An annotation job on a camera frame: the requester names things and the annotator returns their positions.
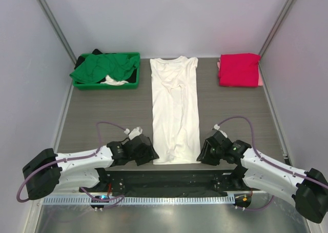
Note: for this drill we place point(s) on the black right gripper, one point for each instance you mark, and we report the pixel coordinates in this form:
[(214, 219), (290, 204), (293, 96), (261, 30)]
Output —
[(205, 156)]

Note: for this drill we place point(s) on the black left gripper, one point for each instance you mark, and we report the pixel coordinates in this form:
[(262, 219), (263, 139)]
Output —
[(150, 154)]

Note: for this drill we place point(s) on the white t shirt with print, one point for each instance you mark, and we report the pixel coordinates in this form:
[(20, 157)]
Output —
[(176, 137)]

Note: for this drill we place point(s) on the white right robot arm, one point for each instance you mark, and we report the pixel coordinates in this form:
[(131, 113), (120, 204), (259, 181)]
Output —
[(305, 190)]

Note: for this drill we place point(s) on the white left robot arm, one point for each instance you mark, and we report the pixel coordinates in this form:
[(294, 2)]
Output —
[(50, 172)]

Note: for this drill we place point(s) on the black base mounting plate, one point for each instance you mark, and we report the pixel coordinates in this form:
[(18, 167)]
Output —
[(168, 183)]

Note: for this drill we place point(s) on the green plastic bin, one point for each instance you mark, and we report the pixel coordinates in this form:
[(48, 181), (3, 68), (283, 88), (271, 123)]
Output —
[(133, 81)]

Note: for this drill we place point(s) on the white t shirt in bin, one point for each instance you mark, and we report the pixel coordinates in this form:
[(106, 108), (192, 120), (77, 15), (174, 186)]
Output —
[(110, 81)]

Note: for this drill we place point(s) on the red folded t shirt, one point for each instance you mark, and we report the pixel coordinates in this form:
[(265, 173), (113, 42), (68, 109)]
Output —
[(239, 70)]

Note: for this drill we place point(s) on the pink folded t shirt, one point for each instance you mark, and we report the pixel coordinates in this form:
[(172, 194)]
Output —
[(260, 80)]

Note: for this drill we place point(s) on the green t shirt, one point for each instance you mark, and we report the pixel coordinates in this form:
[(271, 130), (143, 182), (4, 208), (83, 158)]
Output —
[(95, 67)]

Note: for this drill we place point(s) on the black t shirt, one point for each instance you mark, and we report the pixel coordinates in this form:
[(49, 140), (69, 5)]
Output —
[(80, 59)]

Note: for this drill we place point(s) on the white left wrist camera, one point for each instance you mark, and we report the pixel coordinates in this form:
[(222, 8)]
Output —
[(133, 133)]

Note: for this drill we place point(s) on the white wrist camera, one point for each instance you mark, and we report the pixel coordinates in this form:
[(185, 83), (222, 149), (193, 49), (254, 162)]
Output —
[(217, 128), (133, 133)]

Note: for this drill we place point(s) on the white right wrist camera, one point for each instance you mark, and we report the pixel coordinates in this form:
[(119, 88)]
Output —
[(217, 128)]

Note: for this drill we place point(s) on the white slotted cable duct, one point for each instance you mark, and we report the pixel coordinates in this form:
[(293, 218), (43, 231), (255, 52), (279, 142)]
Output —
[(86, 200)]

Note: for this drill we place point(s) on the right aluminium corner post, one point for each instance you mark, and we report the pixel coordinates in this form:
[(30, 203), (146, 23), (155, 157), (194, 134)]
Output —
[(286, 8)]

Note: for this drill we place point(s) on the aluminium corner post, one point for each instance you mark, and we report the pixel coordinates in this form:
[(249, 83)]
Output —
[(286, 8), (57, 29)]

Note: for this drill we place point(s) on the left aluminium corner post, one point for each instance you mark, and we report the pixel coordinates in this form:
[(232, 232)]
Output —
[(57, 29)]

